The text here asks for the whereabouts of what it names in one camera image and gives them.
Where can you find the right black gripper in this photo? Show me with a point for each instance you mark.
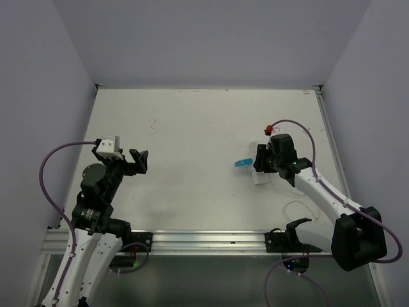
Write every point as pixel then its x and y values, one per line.
pixel 259 164

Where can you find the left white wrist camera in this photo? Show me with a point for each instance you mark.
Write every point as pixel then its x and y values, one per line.
pixel 109 147

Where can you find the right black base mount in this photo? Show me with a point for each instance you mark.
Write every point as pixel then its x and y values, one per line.
pixel 286 241

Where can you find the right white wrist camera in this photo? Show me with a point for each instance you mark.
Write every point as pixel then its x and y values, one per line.
pixel 271 130

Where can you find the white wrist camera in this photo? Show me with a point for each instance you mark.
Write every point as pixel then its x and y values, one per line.
pixel 271 130
pixel 109 147

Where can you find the blue plug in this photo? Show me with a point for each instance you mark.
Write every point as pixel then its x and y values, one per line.
pixel 244 162

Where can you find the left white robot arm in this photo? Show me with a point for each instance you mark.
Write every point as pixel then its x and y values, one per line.
pixel 95 237

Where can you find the white power strip socket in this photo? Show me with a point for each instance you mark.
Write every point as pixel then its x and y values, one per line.
pixel 258 178

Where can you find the aluminium rail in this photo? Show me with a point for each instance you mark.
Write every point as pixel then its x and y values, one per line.
pixel 218 243
pixel 339 167

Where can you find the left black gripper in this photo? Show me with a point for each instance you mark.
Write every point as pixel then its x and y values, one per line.
pixel 140 158

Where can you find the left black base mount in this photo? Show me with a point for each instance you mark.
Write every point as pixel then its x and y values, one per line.
pixel 138 241

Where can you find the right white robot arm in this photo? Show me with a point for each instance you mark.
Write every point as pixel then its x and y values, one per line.
pixel 356 236

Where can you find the aluminium right side rail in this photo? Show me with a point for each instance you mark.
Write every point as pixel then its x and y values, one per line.
pixel 339 167

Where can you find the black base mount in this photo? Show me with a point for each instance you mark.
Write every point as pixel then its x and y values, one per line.
pixel 286 241
pixel 138 241

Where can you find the aluminium front rail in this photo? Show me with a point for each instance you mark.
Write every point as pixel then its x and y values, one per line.
pixel 218 243

